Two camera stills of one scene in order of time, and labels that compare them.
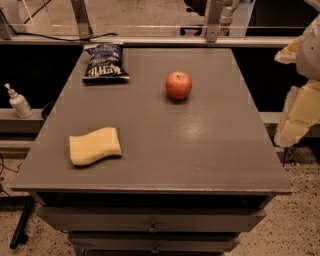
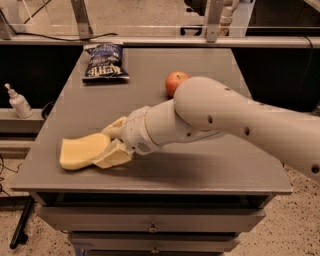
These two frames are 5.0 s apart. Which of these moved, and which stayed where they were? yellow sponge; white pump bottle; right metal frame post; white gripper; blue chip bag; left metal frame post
Moved: white gripper; yellow sponge
Stayed: left metal frame post; right metal frame post; white pump bottle; blue chip bag
